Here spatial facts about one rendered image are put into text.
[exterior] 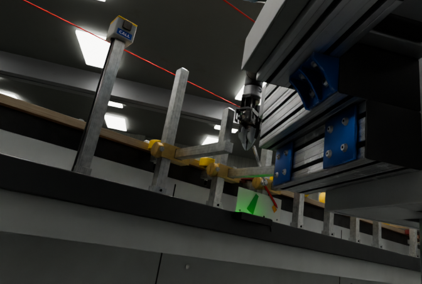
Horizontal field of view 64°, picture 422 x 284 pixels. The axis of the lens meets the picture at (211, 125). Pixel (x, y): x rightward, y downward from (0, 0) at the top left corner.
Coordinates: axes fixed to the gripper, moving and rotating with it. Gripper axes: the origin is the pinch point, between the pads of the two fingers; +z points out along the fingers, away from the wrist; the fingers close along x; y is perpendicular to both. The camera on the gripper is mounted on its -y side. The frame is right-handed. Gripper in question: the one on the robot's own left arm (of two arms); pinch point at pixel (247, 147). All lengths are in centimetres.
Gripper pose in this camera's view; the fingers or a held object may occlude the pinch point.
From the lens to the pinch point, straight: 132.3
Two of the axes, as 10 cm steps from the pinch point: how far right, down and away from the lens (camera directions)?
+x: 8.5, -0.3, -5.3
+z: -1.6, 9.3, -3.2
